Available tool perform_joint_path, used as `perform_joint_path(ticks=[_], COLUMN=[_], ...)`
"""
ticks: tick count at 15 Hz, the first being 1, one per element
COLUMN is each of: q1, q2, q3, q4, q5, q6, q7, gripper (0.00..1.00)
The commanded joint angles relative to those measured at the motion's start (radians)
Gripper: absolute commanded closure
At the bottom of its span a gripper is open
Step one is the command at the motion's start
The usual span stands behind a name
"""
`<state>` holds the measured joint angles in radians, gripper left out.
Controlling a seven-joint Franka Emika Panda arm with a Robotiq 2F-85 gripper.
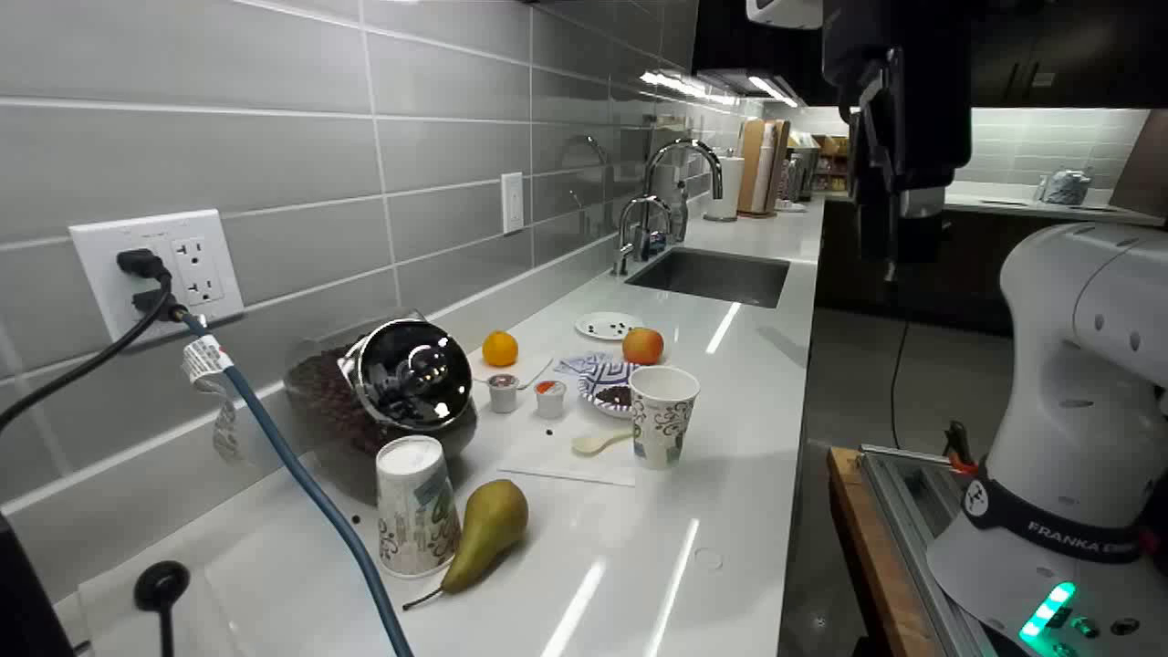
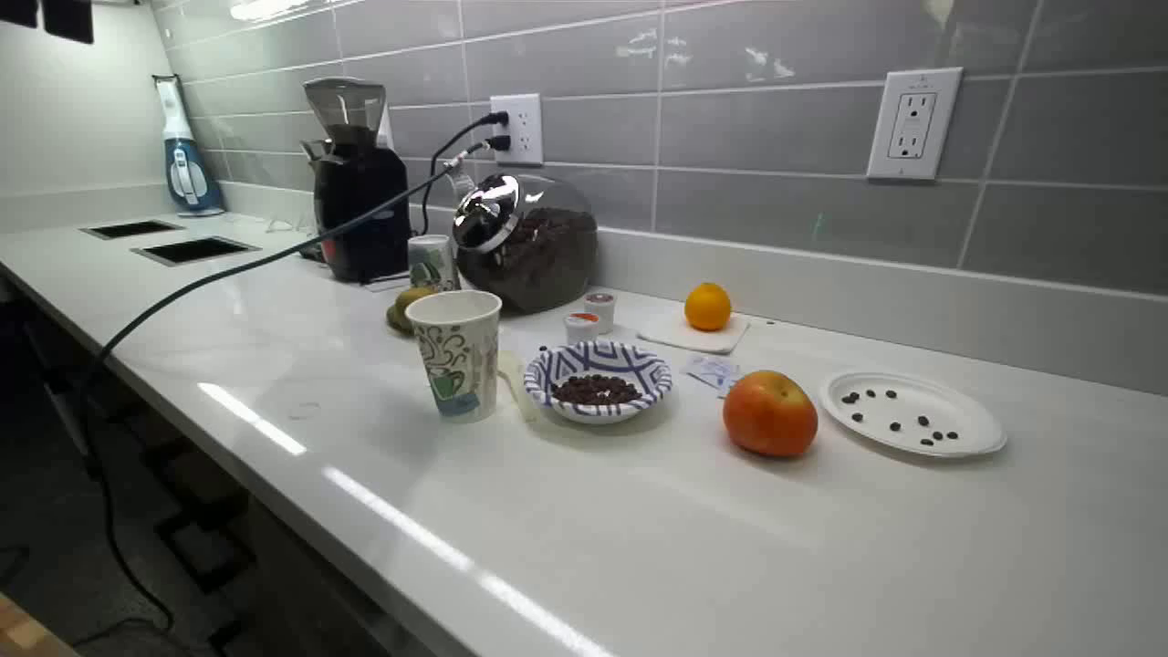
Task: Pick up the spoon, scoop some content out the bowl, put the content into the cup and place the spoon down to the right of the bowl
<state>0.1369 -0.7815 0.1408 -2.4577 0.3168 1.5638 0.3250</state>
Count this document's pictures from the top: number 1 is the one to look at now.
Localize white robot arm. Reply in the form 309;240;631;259
928;223;1168;657

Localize blue patterned paper bowl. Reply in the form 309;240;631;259
585;365;636;420

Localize small cup red content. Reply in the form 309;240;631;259
538;375;565;420

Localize small cup dark content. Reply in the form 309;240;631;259
489;374;517;415

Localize floral paper cup upright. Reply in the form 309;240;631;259
629;365;701;471

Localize floral paper cup upside down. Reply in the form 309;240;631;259
377;435;460;573

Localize small white plate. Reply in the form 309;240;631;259
574;309;640;345

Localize white sugar packets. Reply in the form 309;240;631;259
560;354;616;375

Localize red yellow apple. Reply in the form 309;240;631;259
620;330;663;365

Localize orange fruit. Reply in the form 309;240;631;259
482;330;517;370

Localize kitchen sink basin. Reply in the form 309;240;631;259
631;248;787;306

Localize white napkin sheet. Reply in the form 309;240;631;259
492;411;640;484

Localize chrome sink faucet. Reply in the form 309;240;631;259
612;135;726;279

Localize shiny metal kettle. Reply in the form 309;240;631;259
337;317;471;431

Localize green pear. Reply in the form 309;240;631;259
414;478;529;607

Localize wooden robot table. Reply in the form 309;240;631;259
829;449;992;657

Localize white wall outlet far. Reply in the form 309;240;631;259
499;173;526;235

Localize white wall outlet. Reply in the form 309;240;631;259
71;210;246;341
499;173;526;235

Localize blue cable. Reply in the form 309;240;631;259
180;309;415;657

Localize white wall outlet left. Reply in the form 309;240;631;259
71;210;246;341

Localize black power cable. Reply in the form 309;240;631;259
0;248;193;431

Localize black suction cup mount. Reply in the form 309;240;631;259
135;564;189;657

